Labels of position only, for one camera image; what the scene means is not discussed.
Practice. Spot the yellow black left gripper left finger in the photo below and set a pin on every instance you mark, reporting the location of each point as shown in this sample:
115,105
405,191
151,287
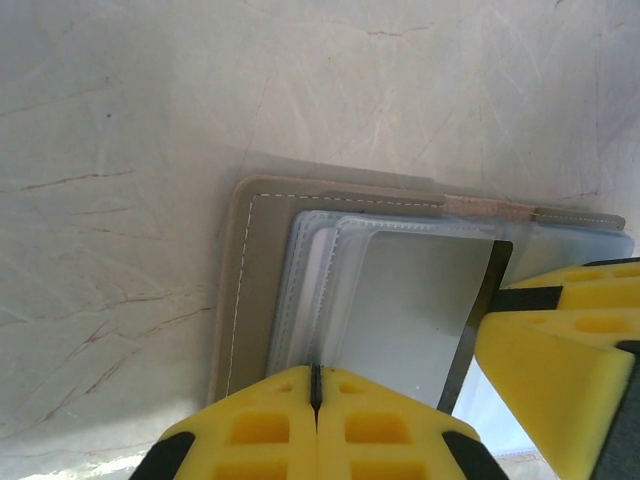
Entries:
260,435

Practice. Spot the beige card holder with sleeves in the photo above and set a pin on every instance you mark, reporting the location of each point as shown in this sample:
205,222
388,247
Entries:
265,280

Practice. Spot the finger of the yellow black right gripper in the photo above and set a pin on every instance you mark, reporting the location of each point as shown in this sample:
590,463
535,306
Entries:
560,390
575,290

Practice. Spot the glossy black card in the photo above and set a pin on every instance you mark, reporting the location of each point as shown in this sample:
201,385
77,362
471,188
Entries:
425,310

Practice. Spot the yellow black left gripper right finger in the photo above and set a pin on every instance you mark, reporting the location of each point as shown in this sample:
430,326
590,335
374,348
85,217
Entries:
380,435

